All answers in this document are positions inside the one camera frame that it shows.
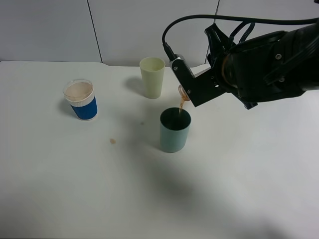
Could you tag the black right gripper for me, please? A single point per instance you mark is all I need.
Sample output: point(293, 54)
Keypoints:
point(242, 67)

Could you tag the clear bottle red label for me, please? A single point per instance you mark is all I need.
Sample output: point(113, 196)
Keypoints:
point(183, 94)

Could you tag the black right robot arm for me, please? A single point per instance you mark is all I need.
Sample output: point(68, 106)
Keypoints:
point(295, 55)

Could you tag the pale yellow plastic cup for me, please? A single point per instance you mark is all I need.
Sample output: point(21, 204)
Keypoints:
point(152, 72)

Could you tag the teal plastic cup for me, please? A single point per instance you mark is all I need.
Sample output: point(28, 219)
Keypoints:
point(174, 128)

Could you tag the blue sleeved clear cup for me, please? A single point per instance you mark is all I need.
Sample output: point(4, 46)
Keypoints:
point(81, 97)

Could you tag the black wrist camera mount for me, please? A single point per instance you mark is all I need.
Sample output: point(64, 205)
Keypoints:
point(200, 87)

